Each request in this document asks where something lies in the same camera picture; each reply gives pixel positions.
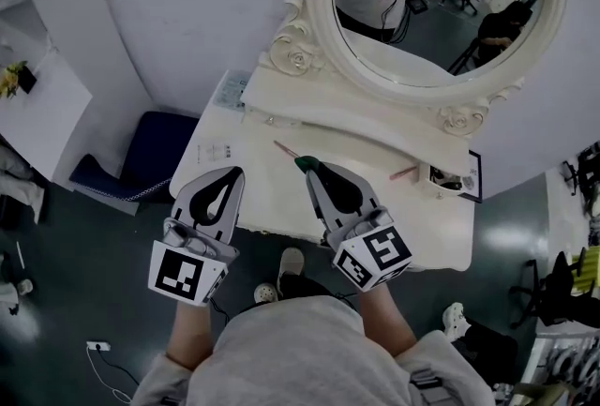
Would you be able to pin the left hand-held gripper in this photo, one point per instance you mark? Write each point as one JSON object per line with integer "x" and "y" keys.
{"x": 178, "y": 273}

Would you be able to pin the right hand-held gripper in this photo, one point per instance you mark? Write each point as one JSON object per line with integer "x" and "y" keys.
{"x": 375, "y": 254}

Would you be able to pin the white dressing table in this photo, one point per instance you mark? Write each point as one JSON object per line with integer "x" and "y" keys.
{"x": 262, "y": 193}

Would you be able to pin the person's right forearm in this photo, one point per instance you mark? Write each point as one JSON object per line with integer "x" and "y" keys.
{"x": 384, "y": 324}

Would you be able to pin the person's left forearm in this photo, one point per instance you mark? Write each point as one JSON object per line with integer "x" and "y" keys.
{"x": 190, "y": 334}

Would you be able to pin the white label sheet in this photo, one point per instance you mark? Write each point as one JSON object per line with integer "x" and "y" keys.
{"x": 215, "y": 153}

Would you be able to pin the navy blue upholstered chair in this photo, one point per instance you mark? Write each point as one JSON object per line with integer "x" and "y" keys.
{"x": 150, "y": 151}

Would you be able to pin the white clog shoe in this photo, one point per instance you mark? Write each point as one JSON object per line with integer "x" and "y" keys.
{"x": 291, "y": 261}
{"x": 265, "y": 293}

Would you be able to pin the person's black trouser legs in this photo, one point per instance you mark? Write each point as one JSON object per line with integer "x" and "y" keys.
{"x": 304, "y": 287}

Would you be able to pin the white printed paper sheet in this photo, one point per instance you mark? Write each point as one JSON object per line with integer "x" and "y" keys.
{"x": 232, "y": 90}

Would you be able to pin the person's grey shirt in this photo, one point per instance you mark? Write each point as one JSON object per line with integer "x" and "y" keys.
{"x": 304, "y": 357}

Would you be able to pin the white power strip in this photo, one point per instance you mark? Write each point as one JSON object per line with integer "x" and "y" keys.
{"x": 98, "y": 346}

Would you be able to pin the white side table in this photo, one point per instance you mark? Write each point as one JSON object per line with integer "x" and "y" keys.
{"x": 42, "y": 127}

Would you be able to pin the black office chair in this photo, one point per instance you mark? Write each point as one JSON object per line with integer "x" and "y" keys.
{"x": 553, "y": 296}

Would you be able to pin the yellow flowers in black pot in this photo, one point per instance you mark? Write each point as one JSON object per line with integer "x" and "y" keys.
{"x": 14, "y": 78}

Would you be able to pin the yellow green chair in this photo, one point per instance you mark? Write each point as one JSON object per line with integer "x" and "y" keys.
{"x": 585, "y": 275}

